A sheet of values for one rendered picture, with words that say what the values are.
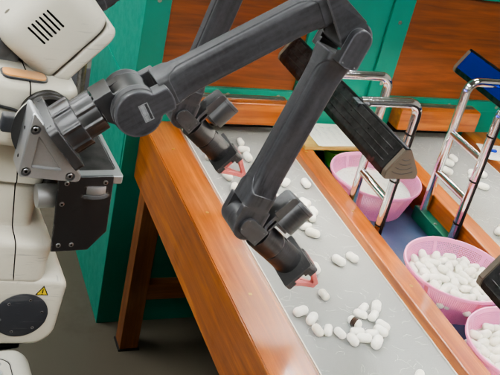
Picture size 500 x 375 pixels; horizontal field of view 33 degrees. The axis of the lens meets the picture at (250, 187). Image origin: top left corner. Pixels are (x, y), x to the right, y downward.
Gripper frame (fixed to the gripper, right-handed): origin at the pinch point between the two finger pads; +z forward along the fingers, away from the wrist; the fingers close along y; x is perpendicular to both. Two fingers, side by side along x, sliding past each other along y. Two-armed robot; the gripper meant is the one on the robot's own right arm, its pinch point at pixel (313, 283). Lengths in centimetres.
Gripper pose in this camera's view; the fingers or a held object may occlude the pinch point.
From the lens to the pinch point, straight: 168.9
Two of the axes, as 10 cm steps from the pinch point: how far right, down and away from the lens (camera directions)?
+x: -7.5, 6.5, 1.2
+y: -3.3, -5.2, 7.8
